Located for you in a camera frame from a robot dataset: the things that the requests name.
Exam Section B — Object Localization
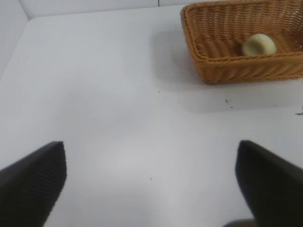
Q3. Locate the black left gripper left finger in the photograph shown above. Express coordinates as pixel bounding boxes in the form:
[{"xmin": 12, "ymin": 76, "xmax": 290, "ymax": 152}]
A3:
[{"xmin": 0, "ymin": 141, "xmax": 68, "ymax": 227}]

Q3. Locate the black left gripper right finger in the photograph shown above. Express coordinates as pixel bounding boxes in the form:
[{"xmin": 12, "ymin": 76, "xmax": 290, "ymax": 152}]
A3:
[{"xmin": 235, "ymin": 140, "xmax": 303, "ymax": 227}]

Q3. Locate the pale yellow egg yolk pastry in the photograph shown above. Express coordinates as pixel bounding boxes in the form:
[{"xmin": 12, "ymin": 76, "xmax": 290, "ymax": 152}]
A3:
[{"xmin": 241, "ymin": 33, "xmax": 277, "ymax": 57}]

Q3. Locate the brown woven wicker basket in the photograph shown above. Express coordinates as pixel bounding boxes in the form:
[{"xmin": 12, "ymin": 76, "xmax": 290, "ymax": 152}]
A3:
[{"xmin": 180, "ymin": 0, "xmax": 303, "ymax": 85}]

